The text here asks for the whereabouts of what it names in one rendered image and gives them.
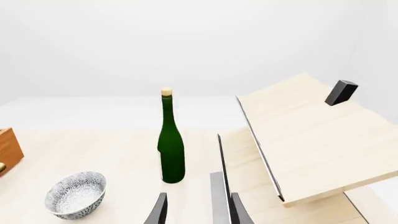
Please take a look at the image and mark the brown wooden drawer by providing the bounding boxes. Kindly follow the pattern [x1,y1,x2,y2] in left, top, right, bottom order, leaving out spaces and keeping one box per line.
[0,157,25,177]

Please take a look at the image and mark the green wine bottle with cork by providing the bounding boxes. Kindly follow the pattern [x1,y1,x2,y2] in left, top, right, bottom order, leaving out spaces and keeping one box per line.
[157,86,187,185]

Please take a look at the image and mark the pale wooden wine rack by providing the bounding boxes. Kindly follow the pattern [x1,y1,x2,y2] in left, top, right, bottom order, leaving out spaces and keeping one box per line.
[210,72,398,224]

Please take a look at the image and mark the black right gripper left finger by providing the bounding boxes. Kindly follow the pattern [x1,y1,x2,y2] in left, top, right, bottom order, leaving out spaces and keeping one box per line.
[144,192,169,224]

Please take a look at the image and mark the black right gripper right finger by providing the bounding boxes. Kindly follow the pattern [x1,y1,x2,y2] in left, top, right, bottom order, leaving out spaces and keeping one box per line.
[231,192,254,224]

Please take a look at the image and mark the brown wooden cabinet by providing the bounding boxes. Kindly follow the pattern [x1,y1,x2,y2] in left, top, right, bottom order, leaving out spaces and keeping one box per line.
[0,127,25,177]

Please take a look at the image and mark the white bowl with dark pattern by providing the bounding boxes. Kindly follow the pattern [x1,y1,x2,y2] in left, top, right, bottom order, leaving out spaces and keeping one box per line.
[44,170,108,221]

